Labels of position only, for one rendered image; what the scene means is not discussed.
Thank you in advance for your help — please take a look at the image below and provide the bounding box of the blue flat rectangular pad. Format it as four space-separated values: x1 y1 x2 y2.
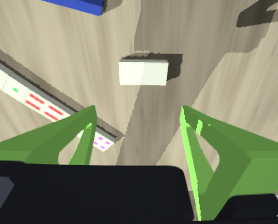
42 0 105 16

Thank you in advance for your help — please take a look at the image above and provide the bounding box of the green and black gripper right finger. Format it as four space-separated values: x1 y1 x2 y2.
180 105 278 221

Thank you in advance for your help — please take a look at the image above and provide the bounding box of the white domino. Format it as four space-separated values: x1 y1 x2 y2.
41 98 75 122
0 63 13 90
93 127 115 151
2 73 51 113

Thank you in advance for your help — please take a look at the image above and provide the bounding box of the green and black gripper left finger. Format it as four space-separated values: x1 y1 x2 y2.
0 105 97 165

